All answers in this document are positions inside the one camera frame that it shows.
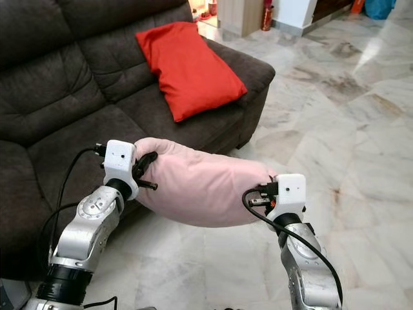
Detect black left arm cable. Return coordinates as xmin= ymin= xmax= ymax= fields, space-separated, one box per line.
xmin=46 ymin=143 xmax=108 ymax=272

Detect red bottle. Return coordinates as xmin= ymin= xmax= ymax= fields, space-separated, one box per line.
xmin=261 ymin=0 xmax=274 ymax=32

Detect dark grey fabric sofa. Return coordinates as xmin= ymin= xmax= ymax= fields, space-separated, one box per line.
xmin=0 ymin=0 xmax=276 ymax=282

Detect red altar ornaments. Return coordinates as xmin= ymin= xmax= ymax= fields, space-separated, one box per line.
xmin=192 ymin=0 xmax=219 ymax=21

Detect blue bag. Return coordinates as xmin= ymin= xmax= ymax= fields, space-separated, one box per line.
xmin=365 ymin=0 xmax=396 ymax=20

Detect light wooden cabinet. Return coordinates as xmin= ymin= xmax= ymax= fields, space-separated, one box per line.
xmin=216 ymin=0 xmax=265 ymax=37

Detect grey plastic appliance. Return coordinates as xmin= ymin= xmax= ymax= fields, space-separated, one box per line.
xmin=0 ymin=279 xmax=34 ymax=310

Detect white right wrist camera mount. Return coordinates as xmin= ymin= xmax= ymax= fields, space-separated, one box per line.
xmin=274 ymin=174 xmax=307 ymax=218

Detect pink pillow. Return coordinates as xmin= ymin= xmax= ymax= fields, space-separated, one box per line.
xmin=136 ymin=137 xmax=279 ymax=228

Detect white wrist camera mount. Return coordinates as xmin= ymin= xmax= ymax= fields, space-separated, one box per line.
xmin=274 ymin=174 xmax=307 ymax=218
xmin=105 ymin=139 xmax=139 ymax=201

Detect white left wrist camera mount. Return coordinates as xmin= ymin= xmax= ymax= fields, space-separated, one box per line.
xmin=105 ymin=139 xmax=139 ymax=201

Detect red pillow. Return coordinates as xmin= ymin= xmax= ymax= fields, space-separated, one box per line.
xmin=136 ymin=21 xmax=248 ymax=123

